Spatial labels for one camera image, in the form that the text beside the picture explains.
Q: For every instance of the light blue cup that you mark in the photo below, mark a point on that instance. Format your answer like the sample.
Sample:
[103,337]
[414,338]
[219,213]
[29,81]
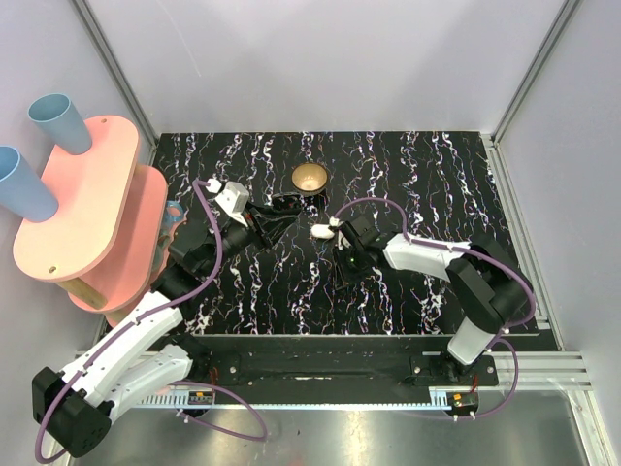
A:
[22,190]
[56,115]

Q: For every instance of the rear light blue cup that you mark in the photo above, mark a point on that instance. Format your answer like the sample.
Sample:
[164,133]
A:
[56,115]

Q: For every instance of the gold metal bowl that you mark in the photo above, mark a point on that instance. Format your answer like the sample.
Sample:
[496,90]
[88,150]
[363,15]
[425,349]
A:
[310,178]

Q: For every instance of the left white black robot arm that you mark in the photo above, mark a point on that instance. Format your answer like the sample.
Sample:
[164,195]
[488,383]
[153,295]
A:
[78,405]

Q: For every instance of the pink two-tier wooden shelf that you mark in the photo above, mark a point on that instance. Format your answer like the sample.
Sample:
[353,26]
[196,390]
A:
[101,243]

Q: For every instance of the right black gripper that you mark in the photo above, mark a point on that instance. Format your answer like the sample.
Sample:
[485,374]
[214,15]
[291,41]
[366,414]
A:
[343,277]

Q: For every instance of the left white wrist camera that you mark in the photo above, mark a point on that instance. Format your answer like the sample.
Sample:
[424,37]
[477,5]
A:
[231,198]

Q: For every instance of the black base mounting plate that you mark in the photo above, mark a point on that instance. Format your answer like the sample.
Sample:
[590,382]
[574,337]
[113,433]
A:
[341,370]

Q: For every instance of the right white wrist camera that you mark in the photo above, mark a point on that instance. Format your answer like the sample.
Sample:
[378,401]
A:
[336,227]

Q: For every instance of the front light blue cup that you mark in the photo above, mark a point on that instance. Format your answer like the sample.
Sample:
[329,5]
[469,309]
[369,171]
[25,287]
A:
[22,190]

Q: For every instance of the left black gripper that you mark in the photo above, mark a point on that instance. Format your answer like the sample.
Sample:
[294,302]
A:
[259,225]

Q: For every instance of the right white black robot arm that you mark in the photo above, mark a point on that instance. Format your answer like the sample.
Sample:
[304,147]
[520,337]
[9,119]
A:
[487,284]

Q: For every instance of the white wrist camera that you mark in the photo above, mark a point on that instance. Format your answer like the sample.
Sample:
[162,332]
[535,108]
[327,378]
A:
[336,227]
[231,198]

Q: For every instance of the white earbud charging case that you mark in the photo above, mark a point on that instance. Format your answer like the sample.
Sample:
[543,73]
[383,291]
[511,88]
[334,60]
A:
[322,231]

